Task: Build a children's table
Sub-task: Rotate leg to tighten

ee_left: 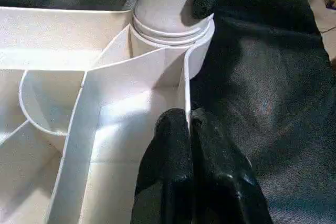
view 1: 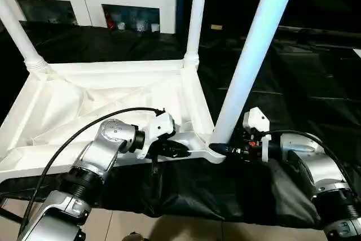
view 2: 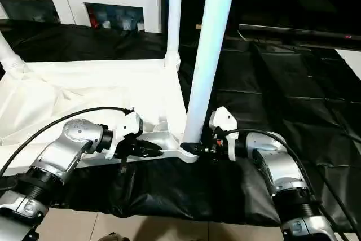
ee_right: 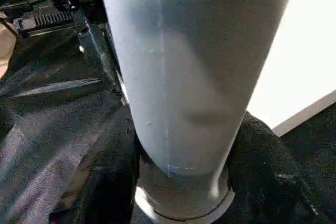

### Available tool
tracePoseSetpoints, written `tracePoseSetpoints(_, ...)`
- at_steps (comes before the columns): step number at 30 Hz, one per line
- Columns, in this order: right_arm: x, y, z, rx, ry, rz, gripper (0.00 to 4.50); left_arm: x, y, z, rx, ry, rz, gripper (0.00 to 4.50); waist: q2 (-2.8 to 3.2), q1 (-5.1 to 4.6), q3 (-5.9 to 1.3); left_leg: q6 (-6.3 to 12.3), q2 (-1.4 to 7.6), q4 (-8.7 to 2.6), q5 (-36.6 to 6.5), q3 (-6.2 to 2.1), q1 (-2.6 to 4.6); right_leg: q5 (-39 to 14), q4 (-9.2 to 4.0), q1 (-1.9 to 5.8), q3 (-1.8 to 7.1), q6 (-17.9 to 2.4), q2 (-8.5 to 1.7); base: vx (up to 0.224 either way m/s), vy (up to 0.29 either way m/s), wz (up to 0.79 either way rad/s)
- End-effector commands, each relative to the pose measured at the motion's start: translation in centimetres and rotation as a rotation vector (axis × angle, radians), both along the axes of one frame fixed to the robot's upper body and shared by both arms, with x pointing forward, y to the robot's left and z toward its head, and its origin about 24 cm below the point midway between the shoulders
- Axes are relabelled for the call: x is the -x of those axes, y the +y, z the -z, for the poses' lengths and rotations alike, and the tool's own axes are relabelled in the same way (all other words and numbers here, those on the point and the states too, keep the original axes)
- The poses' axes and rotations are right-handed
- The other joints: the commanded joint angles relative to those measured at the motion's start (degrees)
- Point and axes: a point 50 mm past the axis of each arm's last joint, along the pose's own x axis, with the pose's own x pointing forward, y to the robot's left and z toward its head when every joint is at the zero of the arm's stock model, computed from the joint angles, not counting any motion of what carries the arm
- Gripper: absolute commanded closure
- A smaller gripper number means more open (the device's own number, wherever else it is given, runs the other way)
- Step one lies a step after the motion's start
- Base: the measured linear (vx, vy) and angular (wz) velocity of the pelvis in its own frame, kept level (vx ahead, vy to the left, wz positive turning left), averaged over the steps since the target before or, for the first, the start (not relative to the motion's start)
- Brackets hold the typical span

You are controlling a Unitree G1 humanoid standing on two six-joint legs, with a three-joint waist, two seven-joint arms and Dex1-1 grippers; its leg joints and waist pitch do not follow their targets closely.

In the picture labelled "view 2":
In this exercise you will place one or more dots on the white plastic table top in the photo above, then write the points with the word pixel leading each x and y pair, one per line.
pixel 73 88

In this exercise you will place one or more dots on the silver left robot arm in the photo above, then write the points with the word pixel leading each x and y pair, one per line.
pixel 62 150

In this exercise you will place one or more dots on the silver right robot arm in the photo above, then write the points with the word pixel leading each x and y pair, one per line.
pixel 282 162

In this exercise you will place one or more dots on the black plastic mat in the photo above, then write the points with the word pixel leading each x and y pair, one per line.
pixel 282 111

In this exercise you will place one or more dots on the dark grey rounded object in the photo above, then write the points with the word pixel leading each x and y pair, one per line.
pixel 113 237

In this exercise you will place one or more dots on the small tan tag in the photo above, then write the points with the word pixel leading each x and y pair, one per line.
pixel 199 26

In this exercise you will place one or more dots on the white flat board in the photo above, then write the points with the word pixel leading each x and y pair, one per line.
pixel 352 61

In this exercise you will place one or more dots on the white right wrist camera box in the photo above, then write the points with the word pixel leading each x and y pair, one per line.
pixel 223 119

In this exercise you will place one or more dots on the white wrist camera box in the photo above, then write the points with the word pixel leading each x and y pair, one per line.
pixel 127 131
pixel 223 119

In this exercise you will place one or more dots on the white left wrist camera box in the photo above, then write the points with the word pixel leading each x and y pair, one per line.
pixel 127 131

